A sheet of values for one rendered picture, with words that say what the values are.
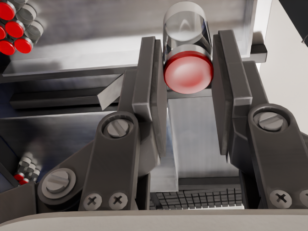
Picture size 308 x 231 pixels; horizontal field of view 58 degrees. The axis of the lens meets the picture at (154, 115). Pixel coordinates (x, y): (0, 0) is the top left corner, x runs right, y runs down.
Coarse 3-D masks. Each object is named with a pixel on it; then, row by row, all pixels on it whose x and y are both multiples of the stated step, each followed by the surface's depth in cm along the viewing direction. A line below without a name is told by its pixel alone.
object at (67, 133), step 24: (0, 120) 52; (24, 120) 51; (48, 120) 51; (72, 120) 51; (96, 120) 50; (168, 120) 45; (24, 144) 57; (48, 144) 56; (72, 144) 56; (168, 144) 55; (48, 168) 63; (168, 168) 61
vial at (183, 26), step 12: (168, 12) 14; (180, 12) 13; (192, 12) 13; (168, 24) 13; (180, 24) 12; (192, 24) 12; (204, 24) 13; (168, 36) 12; (180, 36) 12; (192, 36) 11; (204, 36) 12; (168, 48) 12; (180, 48) 11; (192, 48) 11; (204, 48) 12
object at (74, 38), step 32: (32, 0) 35; (64, 0) 35; (96, 0) 34; (128, 0) 34; (160, 0) 34; (192, 0) 34; (224, 0) 34; (256, 0) 30; (64, 32) 38; (96, 32) 38; (128, 32) 37; (160, 32) 37; (32, 64) 40; (64, 64) 39; (96, 64) 38; (128, 64) 37
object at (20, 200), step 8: (24, 184) 8; (32, 184) 8; (8, 192) 8; (16, 192) 8; (24, 192) 8; (32, 192) 8; (0, 200) 8; (8, 200) 8; (16, 200) 8; (24, 200) 7; (32, 200) 7; (40, 200) 8; (0, 208) 7; (8, 208) 7; (16, 208) 7; (24, 208) 7; (32, 208) 7; (40, 208) 7; (48, 208) 7; (72, 208) 7; (0, 216) 7; (8, 216) 7; (16, 216) 7
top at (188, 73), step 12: (168, 60) 11; (180, 60) 11; (192, 60) 11; (204, 60) 11; (168, 72) 11; (180, 72) 11; (192, 72) 11; (204, 72) 11; (168, 84) 12; (180, 84) 12; (192, 84) 12; (204, 84) 12
